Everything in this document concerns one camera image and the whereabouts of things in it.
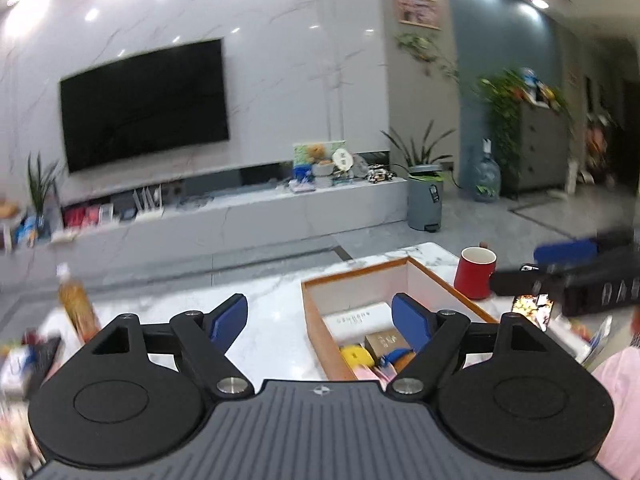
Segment person's pink clothing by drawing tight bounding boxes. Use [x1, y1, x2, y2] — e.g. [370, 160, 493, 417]
[590, 345, 640, 480]

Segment tea bottle yellow label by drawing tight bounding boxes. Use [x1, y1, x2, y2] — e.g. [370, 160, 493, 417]
[56, 263, 101, 343]

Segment colourful toys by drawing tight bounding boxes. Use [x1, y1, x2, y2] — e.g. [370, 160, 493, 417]
[520, 67, 561, 108]

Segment yellow round disc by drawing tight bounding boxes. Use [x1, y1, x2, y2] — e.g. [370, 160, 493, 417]
[341, 344, 377, 368]

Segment grey tall cabinet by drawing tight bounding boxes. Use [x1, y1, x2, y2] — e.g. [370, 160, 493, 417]
[515, 100, 573, 198]

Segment wooden-rimmed storage box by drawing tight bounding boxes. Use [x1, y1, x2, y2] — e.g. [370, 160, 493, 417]
[301, 256, 501, 382]

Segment pink red packets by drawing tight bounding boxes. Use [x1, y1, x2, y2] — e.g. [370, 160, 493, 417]
[65, 205, 116, 228]

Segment slim green potted plant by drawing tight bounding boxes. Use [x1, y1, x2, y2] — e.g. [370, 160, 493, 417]
[25, 152, 63, 233]

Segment smartphone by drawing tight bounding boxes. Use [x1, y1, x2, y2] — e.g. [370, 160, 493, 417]
[511, 292, 556, 332]

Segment hanging green vine plant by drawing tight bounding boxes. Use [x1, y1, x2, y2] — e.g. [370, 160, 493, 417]
[395, 32, 458, 81]

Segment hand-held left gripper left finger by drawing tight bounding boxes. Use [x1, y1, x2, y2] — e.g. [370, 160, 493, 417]
[92, 292, 251, 400]

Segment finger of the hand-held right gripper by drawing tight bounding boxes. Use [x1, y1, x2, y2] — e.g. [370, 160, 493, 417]
[534, 240, 598, 266]
[489, 261, 568, 296]

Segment tall leafy green plant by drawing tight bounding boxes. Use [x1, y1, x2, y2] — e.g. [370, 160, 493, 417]
[475, 67, 571, 191]

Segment green box with toy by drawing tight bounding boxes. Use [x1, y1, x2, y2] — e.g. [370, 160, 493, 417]
[293, 140, 347, 178]

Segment black television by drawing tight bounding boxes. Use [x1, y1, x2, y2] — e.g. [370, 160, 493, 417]
[59, 38, 231, 173]

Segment small brown cardboard box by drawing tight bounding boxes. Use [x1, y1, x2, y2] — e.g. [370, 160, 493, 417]
[364, 331, 408, 363]

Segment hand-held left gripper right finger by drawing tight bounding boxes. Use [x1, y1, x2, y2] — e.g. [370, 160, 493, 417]
[385, 292, 548, 400]

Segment white rectangular box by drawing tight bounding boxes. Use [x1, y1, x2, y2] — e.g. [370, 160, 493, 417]
[321, 301, 396, 347]

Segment framed wall picture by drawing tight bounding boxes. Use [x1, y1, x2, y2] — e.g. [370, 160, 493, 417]
[396, 0, 442, 30]

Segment white router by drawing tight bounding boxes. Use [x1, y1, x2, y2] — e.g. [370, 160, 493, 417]
[132, 186, 163, 218]

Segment white blue paper packet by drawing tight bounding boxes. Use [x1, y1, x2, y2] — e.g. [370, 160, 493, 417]
[547, 315, 613, 366]

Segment pink cloth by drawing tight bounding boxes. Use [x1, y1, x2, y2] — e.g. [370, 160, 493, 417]
[350, 362, 396, 383]

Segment clear water jug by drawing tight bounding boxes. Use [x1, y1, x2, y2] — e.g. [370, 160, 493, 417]
[472, 138, 502, 202]

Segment red cup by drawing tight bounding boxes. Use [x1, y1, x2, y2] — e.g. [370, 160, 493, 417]
[453, 245, 497, 300]

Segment white television cabinet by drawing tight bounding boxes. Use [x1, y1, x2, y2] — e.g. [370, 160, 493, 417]
[0, 175, 408, 261]

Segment orange flower arrangement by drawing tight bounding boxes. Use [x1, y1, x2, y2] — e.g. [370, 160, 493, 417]
[585, 110, 616, 186]

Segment grey trash bin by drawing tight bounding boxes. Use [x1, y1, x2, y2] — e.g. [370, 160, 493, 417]
[407, 162, 445, 232]

